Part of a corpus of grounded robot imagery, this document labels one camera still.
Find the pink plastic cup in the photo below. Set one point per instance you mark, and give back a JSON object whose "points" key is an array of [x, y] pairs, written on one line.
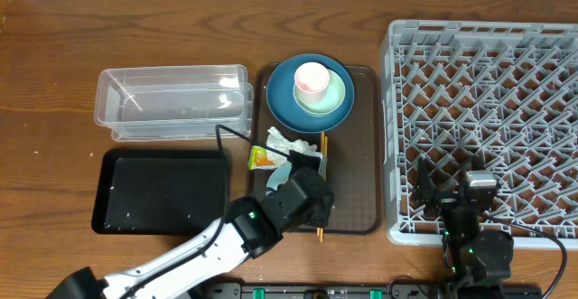
{"points": [[311, 79]]}

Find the black plastic tray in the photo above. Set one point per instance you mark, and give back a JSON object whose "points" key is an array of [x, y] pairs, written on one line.
{"points": [[158, 192]]}

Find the clear plastic waste bin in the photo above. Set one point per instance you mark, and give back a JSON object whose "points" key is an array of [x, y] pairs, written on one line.
{"points": [[173, 102]]}

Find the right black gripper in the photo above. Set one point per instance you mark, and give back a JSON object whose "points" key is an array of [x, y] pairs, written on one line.
{"points": [[424, 191]]}

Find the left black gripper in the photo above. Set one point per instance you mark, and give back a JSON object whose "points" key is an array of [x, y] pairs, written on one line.
{"points": [[328, 205]]}

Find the light blue bowl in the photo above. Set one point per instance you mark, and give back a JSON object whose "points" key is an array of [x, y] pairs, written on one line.
{"points": [[279, 177]]}

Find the wooden chopstick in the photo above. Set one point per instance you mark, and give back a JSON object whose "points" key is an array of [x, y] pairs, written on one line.
{"points": [[326, 141], [320, 231]]}

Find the yellow snack wrapper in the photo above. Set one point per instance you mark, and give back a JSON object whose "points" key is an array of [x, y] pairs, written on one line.
{"points": [[262, 159]]}

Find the brown plastic serving tray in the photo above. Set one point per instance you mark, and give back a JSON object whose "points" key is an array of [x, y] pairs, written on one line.
{"points": [[354, 154]]}

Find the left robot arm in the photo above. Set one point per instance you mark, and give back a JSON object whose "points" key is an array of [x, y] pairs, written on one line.
{"points": [[251, 226]]}

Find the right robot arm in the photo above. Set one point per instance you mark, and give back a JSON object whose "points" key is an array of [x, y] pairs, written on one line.
{"points": [[479, 258]]}

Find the white tissue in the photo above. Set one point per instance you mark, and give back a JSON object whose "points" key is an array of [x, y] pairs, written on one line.
{"points": [[277, 141]]}

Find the light green small plate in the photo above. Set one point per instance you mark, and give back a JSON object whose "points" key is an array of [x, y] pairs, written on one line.
{"points": [[334, 97]]}

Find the dark blue round plate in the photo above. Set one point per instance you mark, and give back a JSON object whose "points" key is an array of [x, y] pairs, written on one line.
{"points": [[283, 106]]}

